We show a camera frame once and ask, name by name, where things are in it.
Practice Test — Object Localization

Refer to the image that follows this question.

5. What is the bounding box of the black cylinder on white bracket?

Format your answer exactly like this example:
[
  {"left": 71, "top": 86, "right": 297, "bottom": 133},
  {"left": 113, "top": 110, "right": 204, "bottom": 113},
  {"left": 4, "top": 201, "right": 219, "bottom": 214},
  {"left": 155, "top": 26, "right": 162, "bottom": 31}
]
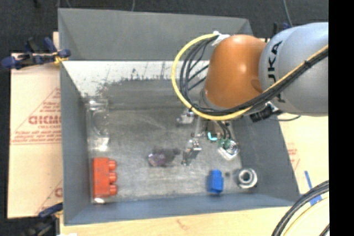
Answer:
[{"left": 249, "top": 103, "right": 280, "bottom": 123}]

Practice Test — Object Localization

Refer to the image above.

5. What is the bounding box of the purple and dark small toy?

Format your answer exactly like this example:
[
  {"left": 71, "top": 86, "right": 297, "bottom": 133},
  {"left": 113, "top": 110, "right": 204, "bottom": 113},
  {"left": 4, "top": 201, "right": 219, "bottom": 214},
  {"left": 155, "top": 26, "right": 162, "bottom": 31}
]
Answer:
[{"left": 147, "top": 147, "right": 181, "bottom": 168}]

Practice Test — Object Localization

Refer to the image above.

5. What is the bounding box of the blue plastic cylinder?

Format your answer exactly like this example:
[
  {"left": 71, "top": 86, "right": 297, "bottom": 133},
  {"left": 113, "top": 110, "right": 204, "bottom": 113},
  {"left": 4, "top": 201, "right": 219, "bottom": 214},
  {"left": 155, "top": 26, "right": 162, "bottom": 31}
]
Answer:
[{"left": 207, "top": 169, "right": 224, "bottom": 195}]

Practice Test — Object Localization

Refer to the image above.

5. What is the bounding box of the silver metal nut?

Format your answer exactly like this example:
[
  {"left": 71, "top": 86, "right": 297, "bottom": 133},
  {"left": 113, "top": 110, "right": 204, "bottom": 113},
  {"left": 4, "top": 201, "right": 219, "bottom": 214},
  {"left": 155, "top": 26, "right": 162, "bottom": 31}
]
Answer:
[{"left": 234, "top": 168, "right": 258, "bottom": 190}]

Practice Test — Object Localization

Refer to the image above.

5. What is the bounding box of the orange-red toy building block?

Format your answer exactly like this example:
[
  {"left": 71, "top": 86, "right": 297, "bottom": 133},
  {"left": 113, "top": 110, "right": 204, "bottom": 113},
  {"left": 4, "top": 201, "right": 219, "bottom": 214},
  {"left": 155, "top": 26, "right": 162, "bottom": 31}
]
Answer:
[{"left": 91, "top": 157, "right": 118, "bottom": 200}]

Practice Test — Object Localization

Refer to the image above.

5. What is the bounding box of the grey metal bin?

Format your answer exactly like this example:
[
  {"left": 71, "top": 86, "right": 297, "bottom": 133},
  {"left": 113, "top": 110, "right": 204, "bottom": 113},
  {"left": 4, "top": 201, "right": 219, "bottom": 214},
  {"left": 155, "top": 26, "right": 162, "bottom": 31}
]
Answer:
[{"left": 57, "top": 8, "right": 301, "bottom": 226}]

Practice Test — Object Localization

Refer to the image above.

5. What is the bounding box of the brown cardboard board, red print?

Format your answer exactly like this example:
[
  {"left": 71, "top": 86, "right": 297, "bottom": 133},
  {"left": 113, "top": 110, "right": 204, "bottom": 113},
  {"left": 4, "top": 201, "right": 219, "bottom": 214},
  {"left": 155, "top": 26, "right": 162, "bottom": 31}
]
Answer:
[{"left": 6, "top": 52, "right": 64, "bottom": 219}]

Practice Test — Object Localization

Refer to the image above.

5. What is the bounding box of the white and silver square thing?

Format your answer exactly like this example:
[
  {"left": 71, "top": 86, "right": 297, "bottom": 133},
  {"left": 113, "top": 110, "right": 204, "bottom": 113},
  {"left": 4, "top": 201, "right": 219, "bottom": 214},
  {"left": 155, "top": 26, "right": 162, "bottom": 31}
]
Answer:
[{"left": 217, "top": 140, "right": 239, "bottom": 160}]

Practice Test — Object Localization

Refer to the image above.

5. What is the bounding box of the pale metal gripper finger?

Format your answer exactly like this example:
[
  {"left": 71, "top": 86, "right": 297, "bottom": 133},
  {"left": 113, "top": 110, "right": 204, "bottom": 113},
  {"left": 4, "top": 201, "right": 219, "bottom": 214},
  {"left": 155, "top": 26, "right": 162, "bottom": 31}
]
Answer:
[
  {"left": 181, "top": 139, "right": 195, "bottom": 166},
  {"left": 190, "top": 140, "right": 202, "bottom": 161}
]

